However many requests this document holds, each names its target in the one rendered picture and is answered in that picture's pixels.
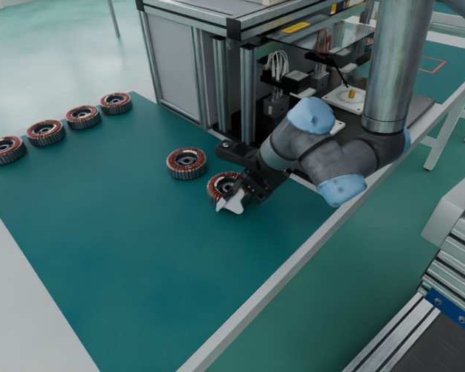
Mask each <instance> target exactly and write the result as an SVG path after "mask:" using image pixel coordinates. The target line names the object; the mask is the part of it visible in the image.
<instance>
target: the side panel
mask: <svg viewBox="0 0 465 372"><path fill-rule="evenodd" d="M137 12H138V16H139V22H140V26H141V30H142V37H143V41H144V45H145V51H146V55H147V59H148V65H149V69H150V73H151V79H152V84H153V88H154V94H155V98H156V104H158V105H160V106H161V107H163V108H165V109H167V110H168V111H171V112H173V113H174V114H176V115H178V116H180V117H181V118H183V119H185V120H187V121H188V122H190V123H192V124H194V125H196V126H198V127H200V128H201V129H204V130H205V131H208V130H209V129H211V128H213V125H208V121H207V106H206V97H205V90H204V74H203V66H202V51H201V43H200V34H199V29H198V28H195V27H191V26H188V25H186V24H181V23H179V22H176V21H171V20H169V19H166V18H162V17H159V16H157V15H153V14H150V13H145V12H143V11H140V10H138V11H137Z"/></svg>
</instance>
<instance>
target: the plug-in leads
mask: <svg viewBox="0 0 465 372"><path fill-rule="evenodd" d="M278 52H279V53H280V61H279V63H277V67H276V75H275V62H274V55H275V54H276V56H277V61H278ZM282 52H283V53H284V54H285V56H286V59H285V56H284V55H283V53H282ZM271 55H272V56H271ZM282 56H283V58H284V60H285V62H284V65H283V71H282V73H281V69H282ZM271 59H272V78H273V77H275V78H276V79H275V80H276V81H279V80H280V79H281V80H282V76H283V75H285V73H286V74H287V73H289V64H288V59H287V55H286V53H285V52H284V51H283V50H278V51H275V52H274V53H273V52H272V53H271V54H269V57H268V61H267V64H265V65H264V66H265V67H266V68H265V69H264V70H263V76H265V77H267V76H269V75H271V69H269V66H270V64H269V62H270V61H271ZM280 75H281V77H280Z"/></svg>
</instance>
